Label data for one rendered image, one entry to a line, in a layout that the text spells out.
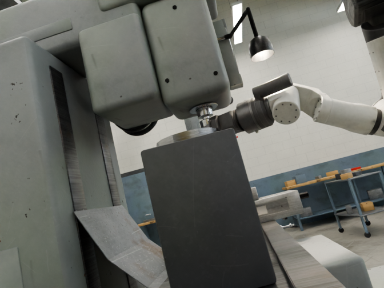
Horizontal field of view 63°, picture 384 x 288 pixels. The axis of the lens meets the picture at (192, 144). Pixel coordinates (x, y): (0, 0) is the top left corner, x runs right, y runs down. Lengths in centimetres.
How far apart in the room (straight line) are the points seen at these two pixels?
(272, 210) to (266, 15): 775
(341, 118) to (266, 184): 660
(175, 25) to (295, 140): 678
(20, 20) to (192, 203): 88
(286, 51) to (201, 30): 730
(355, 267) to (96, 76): 77
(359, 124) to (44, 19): 91
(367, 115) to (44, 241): 79
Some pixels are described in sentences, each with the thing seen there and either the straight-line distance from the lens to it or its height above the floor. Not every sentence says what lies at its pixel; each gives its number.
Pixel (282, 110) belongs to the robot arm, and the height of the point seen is 121.
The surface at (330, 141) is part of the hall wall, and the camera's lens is 773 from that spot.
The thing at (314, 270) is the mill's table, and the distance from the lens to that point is 42.
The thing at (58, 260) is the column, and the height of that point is 100.
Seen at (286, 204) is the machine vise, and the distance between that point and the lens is 100.
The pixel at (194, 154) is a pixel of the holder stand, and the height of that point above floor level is 111.
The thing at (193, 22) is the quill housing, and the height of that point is 152.
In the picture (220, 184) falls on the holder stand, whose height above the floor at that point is 106.
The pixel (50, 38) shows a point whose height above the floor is 161.
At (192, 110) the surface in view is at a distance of 91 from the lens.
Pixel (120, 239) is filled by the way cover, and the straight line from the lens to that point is 93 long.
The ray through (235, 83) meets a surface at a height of 134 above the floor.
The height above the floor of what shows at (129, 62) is 145.
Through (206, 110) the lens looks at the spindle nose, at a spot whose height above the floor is 129.
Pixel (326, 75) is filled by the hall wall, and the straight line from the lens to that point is 810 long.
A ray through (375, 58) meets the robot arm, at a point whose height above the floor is 127.
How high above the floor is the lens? 105
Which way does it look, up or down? 10 degrees up
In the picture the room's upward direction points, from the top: 14 degrees counter-clockwise
